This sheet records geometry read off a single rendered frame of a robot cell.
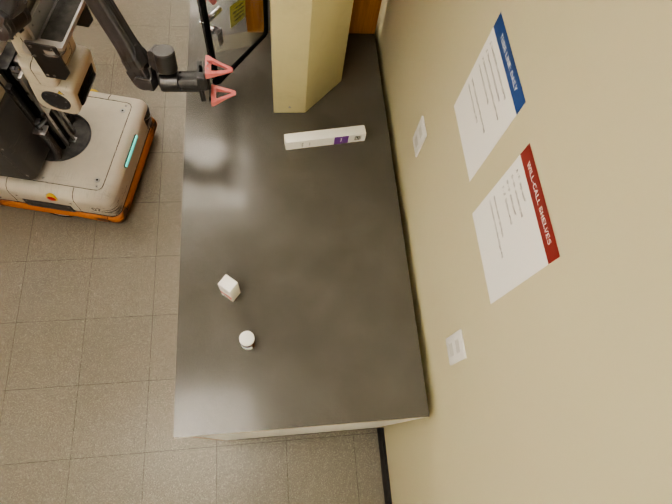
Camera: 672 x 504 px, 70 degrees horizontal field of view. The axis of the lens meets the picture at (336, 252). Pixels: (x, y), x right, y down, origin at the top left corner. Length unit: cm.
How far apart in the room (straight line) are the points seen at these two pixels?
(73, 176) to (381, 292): 163
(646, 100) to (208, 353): 117
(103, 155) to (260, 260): 129
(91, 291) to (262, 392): 141
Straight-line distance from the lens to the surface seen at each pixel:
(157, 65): 149
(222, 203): 159
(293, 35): 152
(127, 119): 268
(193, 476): 238
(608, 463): 81
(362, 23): 202
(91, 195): 250
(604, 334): 76
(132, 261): 262
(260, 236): 153
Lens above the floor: 234
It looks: 67 degrees down
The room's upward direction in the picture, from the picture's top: 15 degrees clockwise
